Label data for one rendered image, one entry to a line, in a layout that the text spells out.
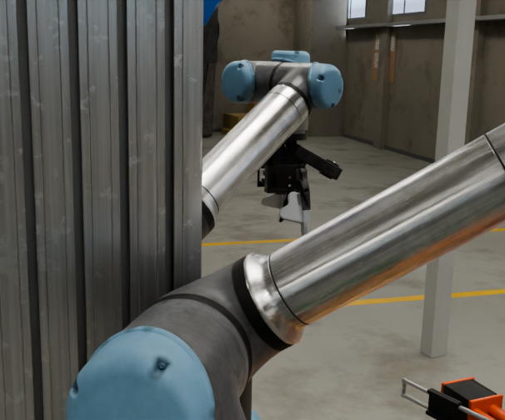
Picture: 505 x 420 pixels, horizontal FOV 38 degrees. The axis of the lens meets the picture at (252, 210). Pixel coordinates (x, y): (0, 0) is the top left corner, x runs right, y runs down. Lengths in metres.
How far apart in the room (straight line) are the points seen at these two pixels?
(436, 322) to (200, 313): 4.16
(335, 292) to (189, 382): 0.17
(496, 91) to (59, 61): 11.20
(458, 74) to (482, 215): 3.85
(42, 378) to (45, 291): 0.09
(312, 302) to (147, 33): 0.30
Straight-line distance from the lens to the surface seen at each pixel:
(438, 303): 4.70
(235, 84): 1.29
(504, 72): 11.65
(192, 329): 0.59
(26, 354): 0.77
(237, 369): 0.62
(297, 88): 1.19
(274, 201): 1.49
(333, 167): 1.44
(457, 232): 0.63
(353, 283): 0.64
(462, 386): 1.44
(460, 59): 4.46
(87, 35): 0.71
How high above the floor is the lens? 1.87
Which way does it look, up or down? 12 degrees down
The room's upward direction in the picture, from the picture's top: 1 degrees clockwise
